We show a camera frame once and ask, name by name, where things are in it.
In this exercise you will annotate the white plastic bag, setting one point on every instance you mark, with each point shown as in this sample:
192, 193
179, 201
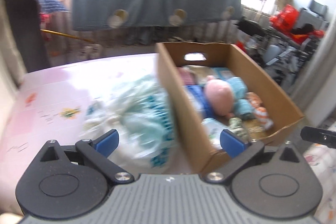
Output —
139, 113

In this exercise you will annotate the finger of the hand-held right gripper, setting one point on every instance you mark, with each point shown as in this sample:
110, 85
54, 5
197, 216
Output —
319, 136

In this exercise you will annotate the pink sponge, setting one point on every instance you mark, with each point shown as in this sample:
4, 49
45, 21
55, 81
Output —
186, 77

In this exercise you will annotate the red plastic bag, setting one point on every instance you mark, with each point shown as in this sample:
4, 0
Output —
284, 18

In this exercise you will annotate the yellow stick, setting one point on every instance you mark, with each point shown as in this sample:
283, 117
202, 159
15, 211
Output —
65, 35

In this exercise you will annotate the gold carton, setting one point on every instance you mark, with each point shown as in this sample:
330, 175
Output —
256, 129

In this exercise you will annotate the pink plush toy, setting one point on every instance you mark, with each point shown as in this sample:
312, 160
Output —
219, 96

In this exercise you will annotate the dark cabinet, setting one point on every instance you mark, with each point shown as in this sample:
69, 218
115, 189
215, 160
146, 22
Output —
26, 29

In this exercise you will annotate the metal railing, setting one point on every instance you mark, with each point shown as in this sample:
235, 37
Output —
157, 33

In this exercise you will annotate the green floral scrunchie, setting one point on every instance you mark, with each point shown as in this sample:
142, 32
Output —
237, 128

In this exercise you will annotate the pink printed tablecloth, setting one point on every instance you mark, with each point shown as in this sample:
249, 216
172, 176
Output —
52, 98

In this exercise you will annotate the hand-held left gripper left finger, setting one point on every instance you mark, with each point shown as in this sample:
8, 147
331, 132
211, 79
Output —
107, 140

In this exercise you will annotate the orange striped knotted cloth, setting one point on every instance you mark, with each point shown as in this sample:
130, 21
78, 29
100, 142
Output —
260, 111

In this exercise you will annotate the cardboard box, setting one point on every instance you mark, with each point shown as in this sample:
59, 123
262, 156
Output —
181, 108

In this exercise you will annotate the teal checked towel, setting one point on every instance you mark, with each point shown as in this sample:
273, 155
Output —
240, 92

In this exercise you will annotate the blue white wipes packet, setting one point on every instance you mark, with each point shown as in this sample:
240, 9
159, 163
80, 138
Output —
198, 99

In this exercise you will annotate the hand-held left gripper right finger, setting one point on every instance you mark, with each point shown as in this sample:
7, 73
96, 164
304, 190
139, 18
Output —
232, 143

